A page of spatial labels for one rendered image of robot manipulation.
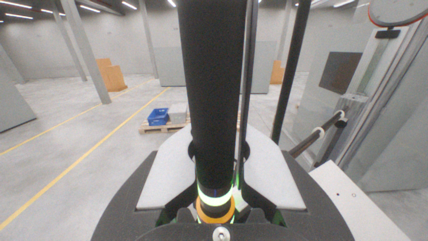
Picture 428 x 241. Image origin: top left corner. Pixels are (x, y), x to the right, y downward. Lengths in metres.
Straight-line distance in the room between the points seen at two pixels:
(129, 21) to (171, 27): 3.38
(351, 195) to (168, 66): 7.43
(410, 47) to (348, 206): 0.60
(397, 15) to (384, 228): 0.61
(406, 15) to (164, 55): 7.34
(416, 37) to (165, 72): 7.46
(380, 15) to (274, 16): 12.55
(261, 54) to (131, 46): 11.14
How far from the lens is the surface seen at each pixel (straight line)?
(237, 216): 0.21
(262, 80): 5.96
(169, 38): 12.78
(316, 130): 0.38
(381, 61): 0.74
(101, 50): 15.74
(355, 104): 0.64
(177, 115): 3.14
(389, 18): 0.74
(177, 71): 7.41
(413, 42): 0.86
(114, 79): 8.31
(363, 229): 0.58
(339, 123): 0.66
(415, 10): 0.74
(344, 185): 0.62
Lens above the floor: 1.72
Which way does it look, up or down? 29 degrees down
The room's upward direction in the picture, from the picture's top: 1 degrees counter-clockwise
